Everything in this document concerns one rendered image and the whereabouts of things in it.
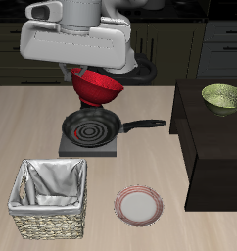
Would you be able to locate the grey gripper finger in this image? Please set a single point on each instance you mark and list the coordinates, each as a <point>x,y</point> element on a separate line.
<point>83,68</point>
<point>66,72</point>

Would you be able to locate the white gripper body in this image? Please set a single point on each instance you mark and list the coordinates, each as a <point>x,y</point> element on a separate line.
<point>71,45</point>

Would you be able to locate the red bowl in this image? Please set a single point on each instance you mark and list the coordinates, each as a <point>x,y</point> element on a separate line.
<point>96,88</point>

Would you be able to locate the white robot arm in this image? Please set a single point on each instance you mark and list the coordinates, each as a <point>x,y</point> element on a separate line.
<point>79,13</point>

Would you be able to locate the wicker basket with white liner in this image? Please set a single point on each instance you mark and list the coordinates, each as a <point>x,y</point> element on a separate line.
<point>48,196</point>

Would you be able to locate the green bowl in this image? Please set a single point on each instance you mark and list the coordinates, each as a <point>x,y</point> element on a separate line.
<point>223,98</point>

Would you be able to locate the black frying pan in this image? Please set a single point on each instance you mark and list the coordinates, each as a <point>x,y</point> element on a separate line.
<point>91,129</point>

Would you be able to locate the dark grey stove plate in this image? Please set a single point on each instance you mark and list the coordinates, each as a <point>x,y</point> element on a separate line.
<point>87,151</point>

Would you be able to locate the dark kitchen cupboards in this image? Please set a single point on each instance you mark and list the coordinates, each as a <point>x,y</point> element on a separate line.
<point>189,49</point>

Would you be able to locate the white plate with red rings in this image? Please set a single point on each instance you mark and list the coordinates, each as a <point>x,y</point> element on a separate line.
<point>138,206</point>

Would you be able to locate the dark wooden cabinet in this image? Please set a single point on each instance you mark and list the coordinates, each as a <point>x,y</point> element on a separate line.
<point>212,153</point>

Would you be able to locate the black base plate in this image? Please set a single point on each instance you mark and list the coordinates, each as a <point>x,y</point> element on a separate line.
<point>146,70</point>

